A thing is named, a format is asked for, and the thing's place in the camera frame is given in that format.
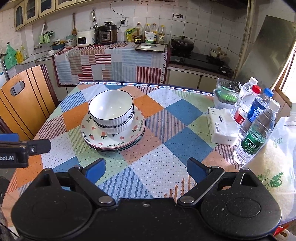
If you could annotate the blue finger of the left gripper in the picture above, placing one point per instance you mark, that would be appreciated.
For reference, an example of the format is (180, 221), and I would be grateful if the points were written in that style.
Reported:
(37, 146)
(9, 137)

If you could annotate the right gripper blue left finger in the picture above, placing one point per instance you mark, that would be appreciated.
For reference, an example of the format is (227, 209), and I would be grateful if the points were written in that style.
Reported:
(83, 181)

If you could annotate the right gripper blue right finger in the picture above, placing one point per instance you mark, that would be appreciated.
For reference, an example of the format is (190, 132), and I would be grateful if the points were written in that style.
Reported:
(206, 178)

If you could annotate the large white sun plate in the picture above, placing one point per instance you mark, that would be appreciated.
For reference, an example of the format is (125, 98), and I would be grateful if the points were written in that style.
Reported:
(111, 143)

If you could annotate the white bowl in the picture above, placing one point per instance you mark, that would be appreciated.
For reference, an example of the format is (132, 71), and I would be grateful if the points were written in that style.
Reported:
(117, 129)
(115, 126)
(111, 107)

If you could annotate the pink rabbit patterned plate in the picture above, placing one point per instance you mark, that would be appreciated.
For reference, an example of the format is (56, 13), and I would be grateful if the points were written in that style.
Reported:
(138, 123)

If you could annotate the stacked bowls on counter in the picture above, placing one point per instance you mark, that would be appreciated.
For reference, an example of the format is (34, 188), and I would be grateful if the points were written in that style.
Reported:
(70, 41)

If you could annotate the wooden chair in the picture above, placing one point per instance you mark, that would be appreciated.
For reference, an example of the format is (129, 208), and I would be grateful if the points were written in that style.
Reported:
(27, 101)

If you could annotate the white tissue pack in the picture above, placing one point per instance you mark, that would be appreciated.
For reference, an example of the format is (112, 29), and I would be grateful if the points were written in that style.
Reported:
(222, 127)

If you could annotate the green label water bottle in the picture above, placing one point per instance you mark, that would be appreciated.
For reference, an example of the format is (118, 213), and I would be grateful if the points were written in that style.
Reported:
(257, 134)

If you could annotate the colourful patchwork tablecloth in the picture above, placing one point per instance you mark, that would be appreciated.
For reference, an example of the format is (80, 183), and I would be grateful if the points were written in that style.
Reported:
(147, 160)

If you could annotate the bag of rice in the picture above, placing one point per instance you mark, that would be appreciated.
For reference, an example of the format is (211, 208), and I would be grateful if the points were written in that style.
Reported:
(274, 165)

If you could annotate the red label water bottle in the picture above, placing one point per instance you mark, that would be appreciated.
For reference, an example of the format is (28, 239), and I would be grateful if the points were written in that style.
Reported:
(245, 105)

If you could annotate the green plastic bag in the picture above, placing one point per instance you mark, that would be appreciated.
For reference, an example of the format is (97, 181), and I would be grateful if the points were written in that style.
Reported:
(10, 58)

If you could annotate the blue label water bottle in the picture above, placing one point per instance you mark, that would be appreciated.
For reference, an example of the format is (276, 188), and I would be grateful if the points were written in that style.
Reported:
(259, 104)

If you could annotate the clear water bottle at back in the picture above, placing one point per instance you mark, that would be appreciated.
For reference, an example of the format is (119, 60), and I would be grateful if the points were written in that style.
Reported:
(246, 88)

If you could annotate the striped counter cloth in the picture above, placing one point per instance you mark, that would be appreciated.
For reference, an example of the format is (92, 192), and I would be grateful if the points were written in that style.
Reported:
(122, 61)

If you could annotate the black gas stove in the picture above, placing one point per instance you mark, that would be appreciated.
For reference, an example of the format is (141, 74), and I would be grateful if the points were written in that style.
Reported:
(200, 61)

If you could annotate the white rice cooker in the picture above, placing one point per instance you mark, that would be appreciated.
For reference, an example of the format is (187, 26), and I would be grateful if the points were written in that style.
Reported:
(85, 38)

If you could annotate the small pot on stove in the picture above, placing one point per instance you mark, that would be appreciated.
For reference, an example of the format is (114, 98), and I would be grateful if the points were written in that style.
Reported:
(218, 53)

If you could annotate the black wok with lid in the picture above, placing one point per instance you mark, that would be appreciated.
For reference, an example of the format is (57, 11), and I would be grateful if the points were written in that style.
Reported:
(182, 46)

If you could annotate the black pressure cooker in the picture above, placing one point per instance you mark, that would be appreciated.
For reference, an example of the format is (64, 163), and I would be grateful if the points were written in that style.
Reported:
(108, 33)

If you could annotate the oil bottle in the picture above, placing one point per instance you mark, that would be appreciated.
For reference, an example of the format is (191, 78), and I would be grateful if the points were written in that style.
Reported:
(161, 37)

